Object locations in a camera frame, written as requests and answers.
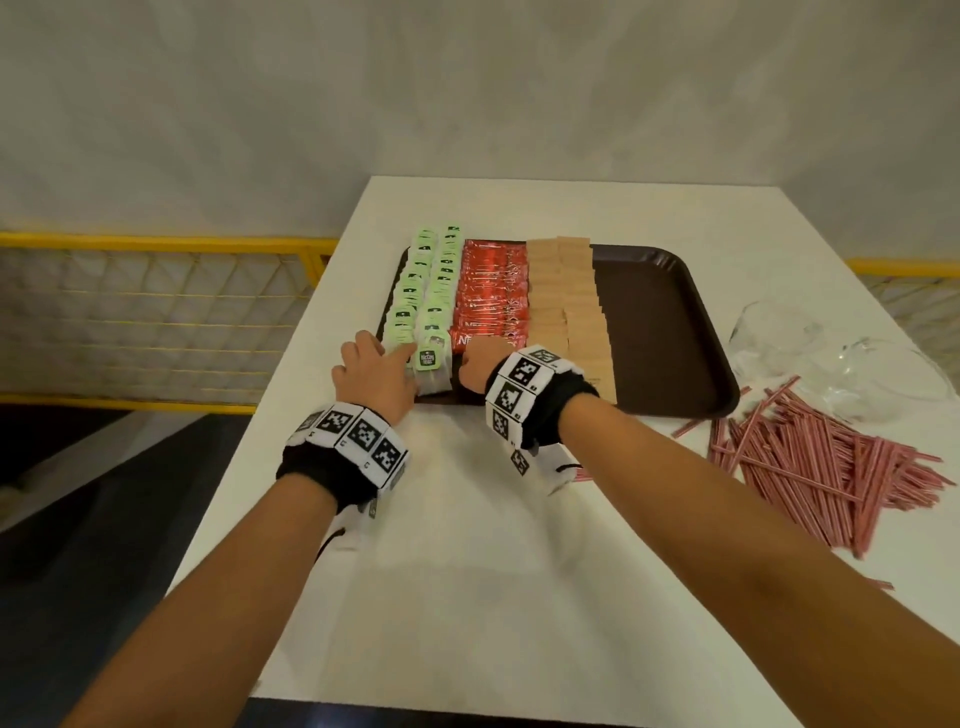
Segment person's left hand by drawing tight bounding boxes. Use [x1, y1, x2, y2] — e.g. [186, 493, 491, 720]
[331, 329, 419, 427]

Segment person's right hand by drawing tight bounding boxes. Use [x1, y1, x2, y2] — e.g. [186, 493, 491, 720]
[457, 337, 519, 397]

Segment person's left forearm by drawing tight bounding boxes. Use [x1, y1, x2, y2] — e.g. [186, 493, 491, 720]
[63, 473, 339, 728]

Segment marker cube on right wrist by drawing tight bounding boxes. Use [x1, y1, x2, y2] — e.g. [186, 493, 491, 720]
[509, 442, 585, 496]

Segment right wristband with marker tiles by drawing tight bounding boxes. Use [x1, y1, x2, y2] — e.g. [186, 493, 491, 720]
[483, 344, 601, 451]

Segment neat rows of sugar packets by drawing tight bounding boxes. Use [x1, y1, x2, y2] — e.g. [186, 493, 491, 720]
[524, 236, 619, 406]

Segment row of red Nescafe sachets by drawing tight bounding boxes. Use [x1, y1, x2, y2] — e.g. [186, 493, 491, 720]
[449, 239, 531, 354]

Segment brown plastic tray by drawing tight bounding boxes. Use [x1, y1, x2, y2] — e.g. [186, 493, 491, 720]
[374, 243, 742, 419]

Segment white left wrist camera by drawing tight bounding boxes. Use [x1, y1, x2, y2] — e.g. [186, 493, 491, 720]
[322, 494, 385, 554]

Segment left wristband with marker tiles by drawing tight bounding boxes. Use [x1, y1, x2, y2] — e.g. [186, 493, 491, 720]
[275, 402, 412, 511]

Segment clear glass cups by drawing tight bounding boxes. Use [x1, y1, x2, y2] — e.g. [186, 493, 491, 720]
[727, 299, 958, 423]

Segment wristband with marker tiles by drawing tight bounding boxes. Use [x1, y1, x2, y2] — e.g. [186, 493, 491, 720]
[275, 402, 412, 511]
[483, 344, 601, 451]

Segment neat rows of tea bags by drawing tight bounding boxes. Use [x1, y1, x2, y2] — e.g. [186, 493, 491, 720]
[382, 223, 466, 397]

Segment pile of pink stirrer sticks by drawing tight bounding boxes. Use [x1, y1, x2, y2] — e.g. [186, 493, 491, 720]
[671, 374, 958, 594]

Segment person's right forearm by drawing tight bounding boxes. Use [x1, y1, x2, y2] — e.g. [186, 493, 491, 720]
[558, 393, 960, 728]

